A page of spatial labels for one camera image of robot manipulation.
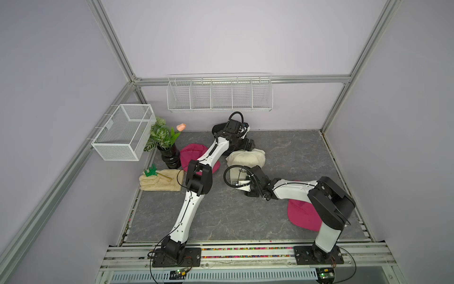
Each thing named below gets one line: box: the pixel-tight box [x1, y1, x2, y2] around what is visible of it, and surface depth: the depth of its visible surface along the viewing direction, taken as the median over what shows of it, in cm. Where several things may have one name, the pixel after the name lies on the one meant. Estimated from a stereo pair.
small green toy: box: [144, 163, 159, 177], surface depth 101 cm
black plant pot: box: [156, 143, 182, 170], surface depth 98 cm
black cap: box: [212, 119, 249, 141], surface depth 88 cm
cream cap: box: [225, 149, 267, 184], surface depth 95 cm
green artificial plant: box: [143, 117, 181, 152], surface depth 86 cm
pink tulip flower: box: [176, 123, 187, 132], surface depth 88 cm
